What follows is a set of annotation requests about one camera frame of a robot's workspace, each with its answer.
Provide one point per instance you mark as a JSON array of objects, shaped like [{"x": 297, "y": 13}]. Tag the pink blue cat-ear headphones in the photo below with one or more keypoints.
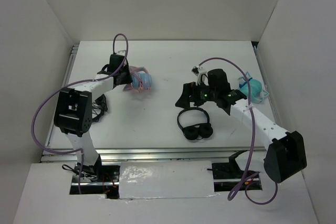
[{"x": 141, "y": 79}]

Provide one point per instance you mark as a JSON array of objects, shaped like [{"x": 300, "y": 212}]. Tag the black on-ear headphones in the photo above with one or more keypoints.
[{"x": 196, "y": 131}]

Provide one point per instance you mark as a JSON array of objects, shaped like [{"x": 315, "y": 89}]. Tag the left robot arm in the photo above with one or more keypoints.
[{"x": 73, "y": 114}]

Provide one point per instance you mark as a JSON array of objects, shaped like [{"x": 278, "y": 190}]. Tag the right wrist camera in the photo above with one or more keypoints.
[{"x": 200, "y": 73}]

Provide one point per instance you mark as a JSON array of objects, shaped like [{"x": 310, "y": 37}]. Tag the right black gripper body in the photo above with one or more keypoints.
[{"x": 203, "y": 94}]

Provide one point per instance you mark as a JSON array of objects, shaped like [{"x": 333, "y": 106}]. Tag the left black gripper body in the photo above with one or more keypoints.
[{"x": 126, "y": 77}]

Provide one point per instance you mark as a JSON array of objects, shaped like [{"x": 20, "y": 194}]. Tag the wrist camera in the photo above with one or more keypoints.
[
  {"x": 200, "y": 73},
  {"x": 121, "y": 52}
]

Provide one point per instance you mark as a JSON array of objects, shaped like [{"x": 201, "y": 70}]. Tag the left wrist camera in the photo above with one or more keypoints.
[{"x": 121, "y": 52}]

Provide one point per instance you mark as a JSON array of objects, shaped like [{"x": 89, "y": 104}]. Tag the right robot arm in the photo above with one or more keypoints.
[{"x": 285, "y": 150}]

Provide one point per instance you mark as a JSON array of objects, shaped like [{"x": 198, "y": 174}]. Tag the teal cat-ear headphones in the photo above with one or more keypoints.
[{"x": 257, "y": 93}]

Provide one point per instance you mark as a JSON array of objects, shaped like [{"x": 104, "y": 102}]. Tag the black headphones with cable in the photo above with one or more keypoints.
[{"x": 99, "y": 108}]

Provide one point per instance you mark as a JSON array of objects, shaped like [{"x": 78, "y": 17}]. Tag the aluminium rail frame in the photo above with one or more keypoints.
[{"x": 142, "y": 125}]

